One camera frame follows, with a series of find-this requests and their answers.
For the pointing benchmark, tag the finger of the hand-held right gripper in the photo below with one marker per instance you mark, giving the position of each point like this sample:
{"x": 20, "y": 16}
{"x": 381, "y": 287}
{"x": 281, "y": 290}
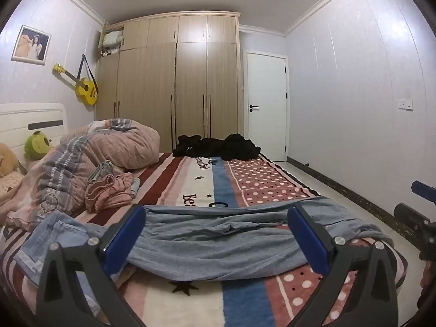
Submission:
{"x": 424, "y": 190}
{"x": 410, "y": 216}

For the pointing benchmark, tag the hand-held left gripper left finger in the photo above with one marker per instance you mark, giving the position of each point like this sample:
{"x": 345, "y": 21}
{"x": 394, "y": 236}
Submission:
{"x": 126, "y": 235}

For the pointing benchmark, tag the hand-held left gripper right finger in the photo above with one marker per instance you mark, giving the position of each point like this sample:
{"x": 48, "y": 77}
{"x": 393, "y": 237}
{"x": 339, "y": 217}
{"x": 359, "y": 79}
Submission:
{"x": 308, "y": 238}

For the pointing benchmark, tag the light blue fleece towel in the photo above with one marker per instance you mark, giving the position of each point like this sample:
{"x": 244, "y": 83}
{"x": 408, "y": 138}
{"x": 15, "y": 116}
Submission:
{"x": 221, "y": 245}

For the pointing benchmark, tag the pink garment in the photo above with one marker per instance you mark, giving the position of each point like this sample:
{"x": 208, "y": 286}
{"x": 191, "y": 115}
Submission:
{"x": 105, "y": 190}

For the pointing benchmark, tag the light blue cloth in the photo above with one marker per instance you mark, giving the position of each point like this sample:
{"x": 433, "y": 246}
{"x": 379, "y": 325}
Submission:
{"x": 135, "y": 185}

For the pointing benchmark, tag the dark baseboard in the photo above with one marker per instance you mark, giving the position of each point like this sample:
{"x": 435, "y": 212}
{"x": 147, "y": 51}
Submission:
{"x": 340, "y": 185}

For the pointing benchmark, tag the grey denim garment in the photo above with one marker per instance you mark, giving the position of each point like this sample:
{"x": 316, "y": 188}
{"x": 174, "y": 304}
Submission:
{"x": 102, "y": 170}

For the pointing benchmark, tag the striped polka dot blanket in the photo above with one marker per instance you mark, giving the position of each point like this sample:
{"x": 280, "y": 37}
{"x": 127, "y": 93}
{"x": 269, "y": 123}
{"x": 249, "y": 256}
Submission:
{"x": 265, "y": 184}

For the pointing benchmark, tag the light blue jeans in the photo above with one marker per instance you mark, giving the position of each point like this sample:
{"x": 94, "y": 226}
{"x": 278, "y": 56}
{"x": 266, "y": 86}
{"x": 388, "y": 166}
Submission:
{"x": 51, "y": 231}

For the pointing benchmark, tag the pink striped quilt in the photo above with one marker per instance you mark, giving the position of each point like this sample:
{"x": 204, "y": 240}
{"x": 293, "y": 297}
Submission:
{"x": 112, "y": 146}

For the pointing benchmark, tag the black clothes pile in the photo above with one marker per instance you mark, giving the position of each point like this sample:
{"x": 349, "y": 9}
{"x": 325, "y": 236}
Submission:
{"x": 235, "y": 148}

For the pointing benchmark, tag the floral pillow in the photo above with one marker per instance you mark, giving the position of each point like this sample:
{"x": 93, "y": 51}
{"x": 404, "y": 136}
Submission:
{"x": 10, "y": 185}

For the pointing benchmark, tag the green plush toy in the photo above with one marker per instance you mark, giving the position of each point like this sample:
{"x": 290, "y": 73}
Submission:
{"x": 35, "y": 144}

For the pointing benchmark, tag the tan plush toy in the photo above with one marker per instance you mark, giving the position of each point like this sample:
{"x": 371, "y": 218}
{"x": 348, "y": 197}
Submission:
{"x": 6, "y": 161}

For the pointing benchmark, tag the yellow guitar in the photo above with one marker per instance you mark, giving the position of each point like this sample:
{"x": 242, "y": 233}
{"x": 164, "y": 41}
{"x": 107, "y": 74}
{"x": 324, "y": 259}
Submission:
{"x": 85, "y": 90}

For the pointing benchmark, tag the white bed headboard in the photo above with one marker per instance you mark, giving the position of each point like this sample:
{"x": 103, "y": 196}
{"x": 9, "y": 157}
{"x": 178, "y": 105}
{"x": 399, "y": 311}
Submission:
{"x": 34, "y": 114}

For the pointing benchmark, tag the white door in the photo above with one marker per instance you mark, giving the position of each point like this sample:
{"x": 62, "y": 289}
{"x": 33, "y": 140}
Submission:
{"x": 267, "y": 85}

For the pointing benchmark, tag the wooden wardrobe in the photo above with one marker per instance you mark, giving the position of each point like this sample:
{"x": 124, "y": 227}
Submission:
{"x": 190, "y": 85}

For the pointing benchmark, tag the folded bedding stack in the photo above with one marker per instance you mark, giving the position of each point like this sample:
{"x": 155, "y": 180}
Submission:
{"x": 111, "y": 42}

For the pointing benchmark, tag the framed photo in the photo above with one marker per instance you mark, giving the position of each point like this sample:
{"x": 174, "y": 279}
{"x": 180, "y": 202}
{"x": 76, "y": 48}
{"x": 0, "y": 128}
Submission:
{"x": 31, "y": 45}

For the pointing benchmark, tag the wall socket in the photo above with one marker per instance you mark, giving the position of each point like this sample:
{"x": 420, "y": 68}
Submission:
{"x": 405, "y": 104}

